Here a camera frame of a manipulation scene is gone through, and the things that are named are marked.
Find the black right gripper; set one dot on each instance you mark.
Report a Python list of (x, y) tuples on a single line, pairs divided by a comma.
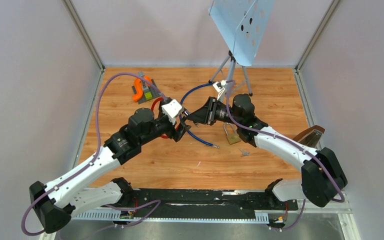
[(205, 115)]

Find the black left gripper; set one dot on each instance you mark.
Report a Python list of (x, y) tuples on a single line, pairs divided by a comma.
[(177, 135)]

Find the red cable lock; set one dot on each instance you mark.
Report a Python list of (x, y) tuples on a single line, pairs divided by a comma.
[(156, 106)]

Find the brass padlock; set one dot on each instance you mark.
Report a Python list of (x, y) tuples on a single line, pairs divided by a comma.
[(231, 134)]

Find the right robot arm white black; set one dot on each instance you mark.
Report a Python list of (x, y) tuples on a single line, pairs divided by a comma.
[(322, 177)]

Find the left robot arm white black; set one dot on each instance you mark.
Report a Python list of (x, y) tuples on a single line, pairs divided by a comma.
[(56, 202)]

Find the orange grey toy block build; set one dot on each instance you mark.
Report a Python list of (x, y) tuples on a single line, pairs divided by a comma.
[(143, 92)]

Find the light blue music stand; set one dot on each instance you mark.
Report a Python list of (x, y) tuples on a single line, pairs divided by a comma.
[(242, 24)]

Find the brown wooden metronome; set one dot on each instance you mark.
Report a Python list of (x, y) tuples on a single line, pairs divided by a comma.
[(311, 136)]

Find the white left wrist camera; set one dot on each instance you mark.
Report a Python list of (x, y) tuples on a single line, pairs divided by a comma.
[(172, 109)]

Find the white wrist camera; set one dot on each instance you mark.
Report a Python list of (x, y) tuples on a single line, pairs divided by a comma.
[(172, 109), (221, 89)]

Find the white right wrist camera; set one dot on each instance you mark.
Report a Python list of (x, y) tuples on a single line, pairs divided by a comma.
[(221, 89)]

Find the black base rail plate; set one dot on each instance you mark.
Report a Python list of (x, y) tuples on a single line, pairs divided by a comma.
[(206, 203)]

